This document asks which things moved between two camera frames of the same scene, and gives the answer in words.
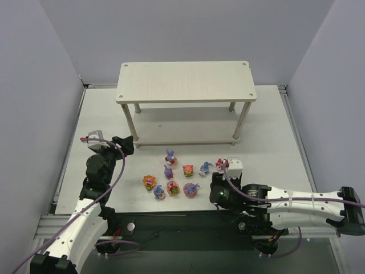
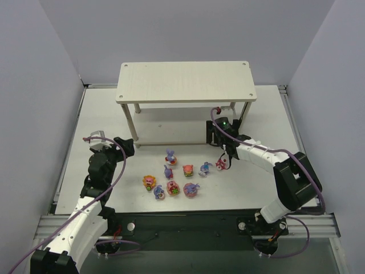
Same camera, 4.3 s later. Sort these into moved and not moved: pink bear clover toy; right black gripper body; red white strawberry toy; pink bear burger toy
Moved: right black gripper body
Not moved: pink bear burger toy; red white strawberry toy; pink bear clover toy
